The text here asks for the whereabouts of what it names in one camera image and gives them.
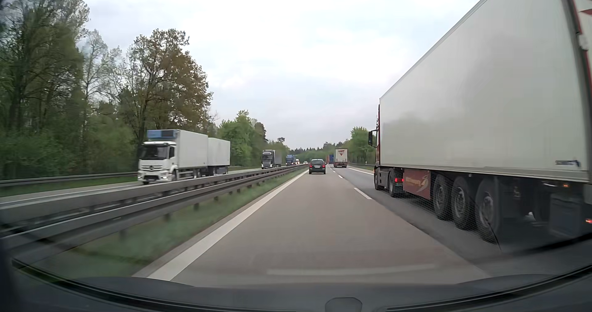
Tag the dark lorry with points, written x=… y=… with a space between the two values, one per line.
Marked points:
x=270 y=159

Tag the dark car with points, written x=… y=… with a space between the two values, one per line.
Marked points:
x=317 y=166

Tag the blue and red lorry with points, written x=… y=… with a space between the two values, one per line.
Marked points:
x=330 y=159

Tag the white box lorry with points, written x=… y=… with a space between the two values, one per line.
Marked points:
x=340 y=157

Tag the row of trees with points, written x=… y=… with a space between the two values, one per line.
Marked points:
x=358 y=145

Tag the white lorry with trailer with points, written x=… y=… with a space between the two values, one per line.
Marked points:
x=178 y=154

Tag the car's own bonnet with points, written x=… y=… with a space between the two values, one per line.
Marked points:
x=296 y=298

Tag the white articulated lorry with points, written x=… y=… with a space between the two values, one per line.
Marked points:
x=485 y=117

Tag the wood of trees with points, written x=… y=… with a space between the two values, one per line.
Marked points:
x=69 y=108

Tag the metal guard rail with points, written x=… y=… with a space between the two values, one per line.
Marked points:
x=138 y=201

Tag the grey guard rail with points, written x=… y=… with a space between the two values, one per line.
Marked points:
x=55 y=179

